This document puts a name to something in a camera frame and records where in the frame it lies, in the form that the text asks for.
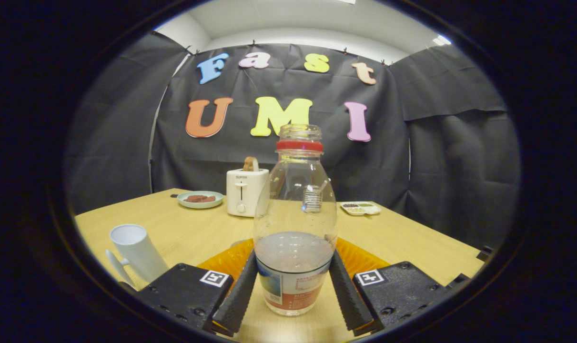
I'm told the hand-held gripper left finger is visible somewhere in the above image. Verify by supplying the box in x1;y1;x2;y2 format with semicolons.
136;238;259;336

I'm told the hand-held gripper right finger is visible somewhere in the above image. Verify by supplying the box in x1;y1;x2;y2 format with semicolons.
330;237;453;336

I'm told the clear plastic juice bottle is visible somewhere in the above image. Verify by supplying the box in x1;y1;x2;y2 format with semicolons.
253;124;338;316

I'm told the white cup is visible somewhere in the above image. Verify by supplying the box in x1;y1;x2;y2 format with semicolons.
105;224;169;288

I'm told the wooden table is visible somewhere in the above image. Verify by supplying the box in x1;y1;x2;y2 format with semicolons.
74;188;484;343

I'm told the white divided snack tray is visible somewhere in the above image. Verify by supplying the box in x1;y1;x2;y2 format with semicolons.
340;201;382;216

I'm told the pale green plate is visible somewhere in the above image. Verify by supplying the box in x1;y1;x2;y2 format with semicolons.
177;191;224;209

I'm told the white toaster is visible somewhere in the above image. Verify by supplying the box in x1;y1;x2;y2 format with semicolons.
226;167;270;218

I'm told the metal wire basket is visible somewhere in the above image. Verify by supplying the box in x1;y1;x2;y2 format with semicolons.
304;188;323;212

